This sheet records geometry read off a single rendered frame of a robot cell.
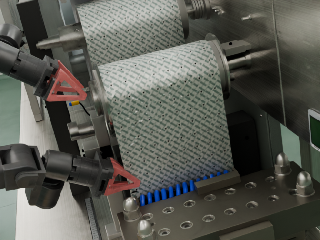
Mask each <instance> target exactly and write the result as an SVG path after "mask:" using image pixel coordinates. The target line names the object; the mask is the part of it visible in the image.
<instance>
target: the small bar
mask: <svg viewBox="0 0 320 240"><path fill-rule="evenodd" d="M240 182H241V180H240V174H238V173H237V171H236V170H235V171H232V172H228V173H225V174H222V175H219V176H215V177H212V178H209V179H205V180H201V181H198V182H195V183H194V186H195V190H196V192H197V193H198V195H201V194H203V193H207V192H210V191H213V190H217V189H221V188H224V187H227V186H230V185H234V184H237V183H240Z"/></svg>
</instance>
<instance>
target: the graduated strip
mask: <svg viewBox="0 0 320 240"><path fill-rule="evenodd" d="M84 201H85V206H86V211H87V215H88V220H89V224H90V230H91V235H92V239H93V240H102V237H101V233H100V228H99V224H98V220H97V216H96V212H95V208H94V204H93V200H92V197H89V198H86V199H84Z"/></svg>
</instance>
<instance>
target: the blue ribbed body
mask: <svg viewBox="0 0 320 240"><path fill-rule="evenodd" d="M223 173H224V174H225V173H228V171H227V170H224V171H223ZM219 175H222V174H221V172H217V176H219ZM212 177H215V176H214V174H211V175H210V178H212ZM205 179H208V177H207V176H204V177H203V180H205ZM198 181H201V179H200V178H197V179H196V182H198ZM189 184H190V185H189V186H188V185H187V183H186V182H183V184H182V188H181V187H180V185H179V184H176V185H175V188H176V190H174V188H173V187H172V186H169V192H167V191H166V189H165V188H163V189H162V190H161V194H160V193H159V191H158V190H156V191H154V196H153V195H152V193H151V192H148V194H147V198H146V197H145V195H143V194H142V195H140V200H139V203H140V207H141V206H144V205H147V204H151V203H154V202H157V201H160V200H164V199H168V198H171V197H174V196H178V195H181V194H184V193H187V192H190V191H194V190H195V186H194V181H193V180H190V182H189Z"/></svg>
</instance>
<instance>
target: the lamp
mask: <svg viewBox="0 0 320 240"><path fill-rule="evenodd" d="M310 123H311V134H312V142H313V143H314V144H315V145H317V146H318V147H319V148H320V122H318V121H316V120H315V119H314V118H312V117H310Z"/></svg>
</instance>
